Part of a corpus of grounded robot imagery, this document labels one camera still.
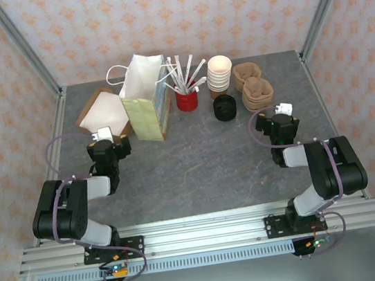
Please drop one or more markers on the paper takeout bag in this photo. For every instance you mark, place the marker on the paper takeout bag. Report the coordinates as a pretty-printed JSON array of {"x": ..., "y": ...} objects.
[{"x": 142, "y": 119}]

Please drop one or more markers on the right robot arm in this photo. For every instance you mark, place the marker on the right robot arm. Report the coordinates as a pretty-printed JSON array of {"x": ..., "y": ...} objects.
[{"x": 321, "y": 170}]

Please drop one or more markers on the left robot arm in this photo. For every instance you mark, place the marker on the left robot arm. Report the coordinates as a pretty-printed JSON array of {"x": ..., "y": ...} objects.
[{"x": 75, "y": 212}]

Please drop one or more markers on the stack of pulp cup carriers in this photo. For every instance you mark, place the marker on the stack of pulp cup carriers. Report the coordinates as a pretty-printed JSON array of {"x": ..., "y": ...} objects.
[{"x": 256, "y": 107}]

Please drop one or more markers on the brown cardboard napkin box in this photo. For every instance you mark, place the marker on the brown cardboard napkin box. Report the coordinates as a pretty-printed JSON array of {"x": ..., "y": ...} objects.
[{"x": 89, "y": 103}]

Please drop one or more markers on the stack of black cup lids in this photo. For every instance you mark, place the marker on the stack of black cup lids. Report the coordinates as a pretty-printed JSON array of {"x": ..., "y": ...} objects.
[{"x": 225, "y": 110}]

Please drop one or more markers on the red straw holder cup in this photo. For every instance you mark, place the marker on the red straw holder cup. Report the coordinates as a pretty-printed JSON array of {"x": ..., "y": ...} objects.
[{"x": 187, "y": 102}]

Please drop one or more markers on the stack of paper cups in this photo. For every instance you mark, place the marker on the stack of paper cups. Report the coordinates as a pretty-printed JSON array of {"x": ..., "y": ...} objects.
[{"x": 218, "y": 85}]

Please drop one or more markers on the small circuit board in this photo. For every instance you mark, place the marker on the small circuit board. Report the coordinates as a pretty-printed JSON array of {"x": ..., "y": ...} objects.
[
  {"x": 315, "y": 244},
  {"x": 116, "y": 270}
]

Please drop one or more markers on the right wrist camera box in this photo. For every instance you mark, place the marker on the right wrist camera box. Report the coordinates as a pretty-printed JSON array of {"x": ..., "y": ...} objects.
[{"x": 284, "y": 108}]

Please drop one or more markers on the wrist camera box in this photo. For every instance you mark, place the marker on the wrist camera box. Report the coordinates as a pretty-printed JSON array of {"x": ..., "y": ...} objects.
[
  {"x": 103, "y": 134},
  {"x": 284, "y": 108}
]

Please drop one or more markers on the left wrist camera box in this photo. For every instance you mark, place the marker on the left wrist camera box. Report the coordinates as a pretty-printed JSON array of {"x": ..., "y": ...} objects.
[{"x": 103, "y": 134}]

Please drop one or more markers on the aluminium frame post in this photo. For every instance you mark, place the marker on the aluminium frame post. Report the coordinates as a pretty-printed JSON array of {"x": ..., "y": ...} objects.
[
  {"x": 324, "y": 6},
  {"x": 21, "y": 48}
]

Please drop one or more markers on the aluminium base rail beam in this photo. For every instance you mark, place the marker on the aluminium base rail beam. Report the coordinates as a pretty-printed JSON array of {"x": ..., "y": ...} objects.
[{"x": 204, "y": 236}]

